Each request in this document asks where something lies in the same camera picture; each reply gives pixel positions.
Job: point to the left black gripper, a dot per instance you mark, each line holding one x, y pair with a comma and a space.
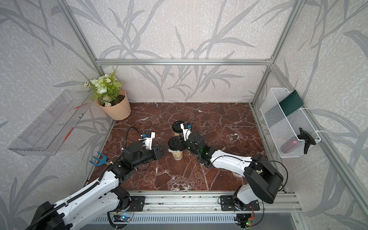
156, 154

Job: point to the black cup lid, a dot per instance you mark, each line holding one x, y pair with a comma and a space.
177, 126
177, 143

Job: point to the milk tea paper cup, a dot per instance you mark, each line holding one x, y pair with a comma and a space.
177, 129

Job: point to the round leak-proof paper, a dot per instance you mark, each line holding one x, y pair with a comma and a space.
171, 150

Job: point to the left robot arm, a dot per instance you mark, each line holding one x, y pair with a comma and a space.
103, 195

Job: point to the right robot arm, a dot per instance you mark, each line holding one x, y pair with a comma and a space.
263, 179

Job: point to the blue plastic fork clip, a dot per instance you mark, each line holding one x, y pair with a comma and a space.
99, 160

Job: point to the potted white flower plant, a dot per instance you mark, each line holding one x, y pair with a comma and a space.
107, 91

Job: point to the dark green card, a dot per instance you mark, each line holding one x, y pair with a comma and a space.
291, 103

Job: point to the black spray trigger clamp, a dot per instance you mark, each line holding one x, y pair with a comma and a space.
308, 139

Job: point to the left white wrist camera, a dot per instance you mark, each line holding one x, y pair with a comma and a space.
147, 139

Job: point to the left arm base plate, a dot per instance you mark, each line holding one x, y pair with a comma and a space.
136, 204

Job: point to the aluminium front rail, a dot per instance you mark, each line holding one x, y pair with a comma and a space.
183, 202

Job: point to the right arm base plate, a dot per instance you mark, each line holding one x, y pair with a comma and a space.
228, 203

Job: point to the white mesh wall basket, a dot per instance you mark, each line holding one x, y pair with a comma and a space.
284, 130

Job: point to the clear acrylic wall shelf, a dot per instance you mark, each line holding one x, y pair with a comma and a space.
46, 135

